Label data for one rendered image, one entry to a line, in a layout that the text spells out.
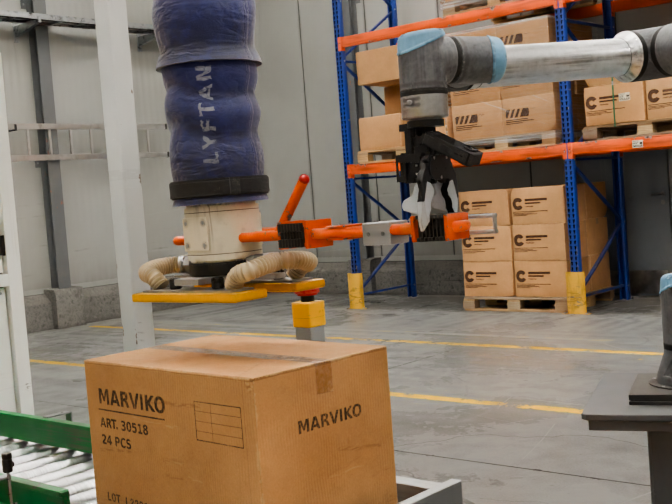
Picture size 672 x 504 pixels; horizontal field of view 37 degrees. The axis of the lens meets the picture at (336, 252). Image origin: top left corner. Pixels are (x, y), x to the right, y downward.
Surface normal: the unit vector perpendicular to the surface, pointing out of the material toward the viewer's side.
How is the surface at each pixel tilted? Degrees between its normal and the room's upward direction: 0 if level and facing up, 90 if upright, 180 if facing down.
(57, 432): 90
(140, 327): 90
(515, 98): 92
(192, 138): 74
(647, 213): 90
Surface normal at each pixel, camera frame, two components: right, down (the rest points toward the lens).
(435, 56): 0.41, 0.04
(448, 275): -0.66, 0.09
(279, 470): 0.72, -0.01
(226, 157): 0.18, -0.16
